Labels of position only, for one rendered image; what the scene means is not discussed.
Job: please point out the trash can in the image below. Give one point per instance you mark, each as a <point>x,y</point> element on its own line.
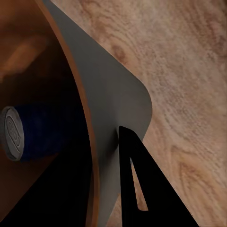
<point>46,56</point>

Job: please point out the can of soda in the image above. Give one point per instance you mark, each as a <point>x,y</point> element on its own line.
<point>36,129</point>

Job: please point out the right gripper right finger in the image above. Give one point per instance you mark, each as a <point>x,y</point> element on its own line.
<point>166,209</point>

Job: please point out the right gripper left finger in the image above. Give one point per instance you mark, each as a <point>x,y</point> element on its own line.
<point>59,197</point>

